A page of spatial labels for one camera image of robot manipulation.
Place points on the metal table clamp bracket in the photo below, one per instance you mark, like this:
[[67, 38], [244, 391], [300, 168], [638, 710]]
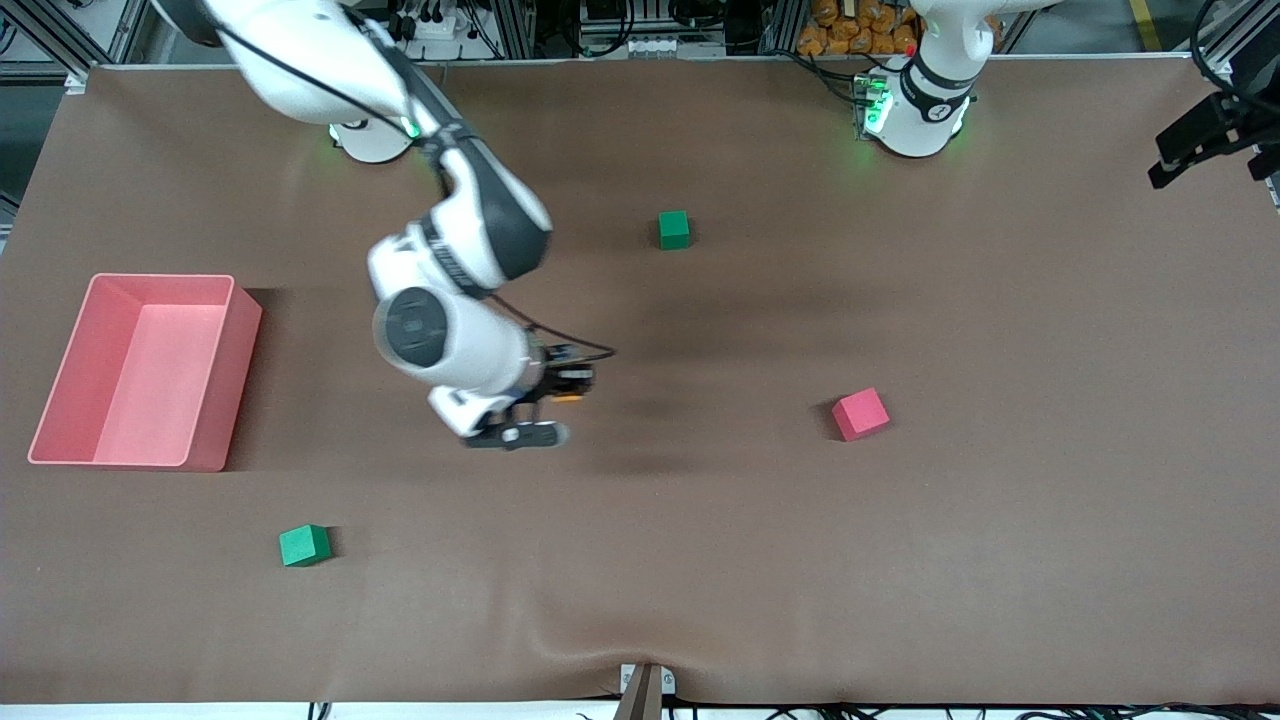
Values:
[[645, 690]]

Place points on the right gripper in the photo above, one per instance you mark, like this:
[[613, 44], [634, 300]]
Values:
[[551, 377]]

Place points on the pink plastic bin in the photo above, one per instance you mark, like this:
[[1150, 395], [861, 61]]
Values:
[[150, 380]]

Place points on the black mounted bracket device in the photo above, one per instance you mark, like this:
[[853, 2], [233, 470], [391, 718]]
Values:
[[1205, 130]]

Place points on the pink cube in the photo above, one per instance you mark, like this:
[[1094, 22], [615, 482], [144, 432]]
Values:
[[860, 414]]

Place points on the green cube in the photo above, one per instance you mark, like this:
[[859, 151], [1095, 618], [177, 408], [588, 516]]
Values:
[[304, 546], [674, 229]]

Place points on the small electronics box green light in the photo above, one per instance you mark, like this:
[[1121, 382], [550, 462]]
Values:
[[868, 100]]

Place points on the aluminium frame profile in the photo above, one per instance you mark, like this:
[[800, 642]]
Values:
[[60, 40], [1245, 25]]

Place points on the pile of orange packets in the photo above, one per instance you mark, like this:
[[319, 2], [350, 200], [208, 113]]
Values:
[[850, 35]]

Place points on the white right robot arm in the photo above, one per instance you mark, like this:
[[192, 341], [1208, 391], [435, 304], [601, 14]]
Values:
[[300, 50]]

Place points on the white power strip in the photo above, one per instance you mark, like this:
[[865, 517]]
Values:
[[435, 25]]

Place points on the brown table cover mat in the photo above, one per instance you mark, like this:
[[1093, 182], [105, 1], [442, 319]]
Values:
[[700, 550]]

